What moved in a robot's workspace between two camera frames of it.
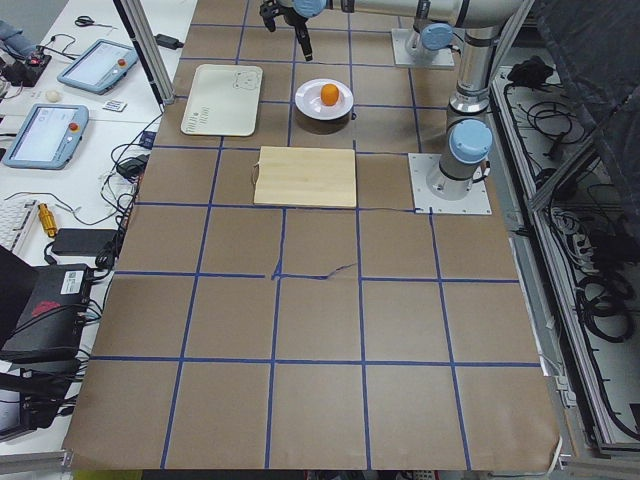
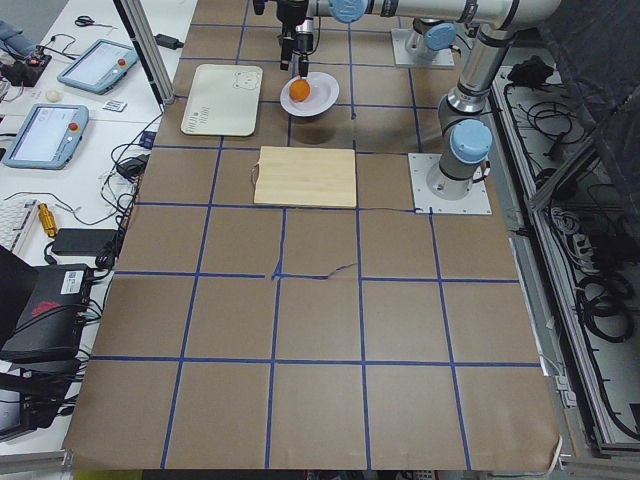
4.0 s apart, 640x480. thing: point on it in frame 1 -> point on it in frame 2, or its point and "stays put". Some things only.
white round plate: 308,101 -> 324,90
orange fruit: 329,94 -> 299,90
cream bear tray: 223,100 stays put
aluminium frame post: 134,16 stays put
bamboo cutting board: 305,176 stays put
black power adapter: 85,241 stays put
